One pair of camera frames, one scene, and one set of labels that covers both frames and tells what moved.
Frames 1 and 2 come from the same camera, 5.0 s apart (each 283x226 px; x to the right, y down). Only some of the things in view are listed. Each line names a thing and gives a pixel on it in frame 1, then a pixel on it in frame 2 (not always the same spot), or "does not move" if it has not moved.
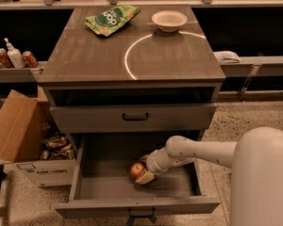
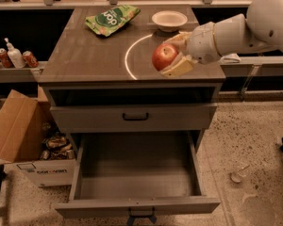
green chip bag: [108, 21] does not move
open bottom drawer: [104, 187] does not move
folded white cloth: [226, 56] does not move
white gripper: [154, 162] → [202, 43]
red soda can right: [30, 59] does not move
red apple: [136, 169] → [163, 55]
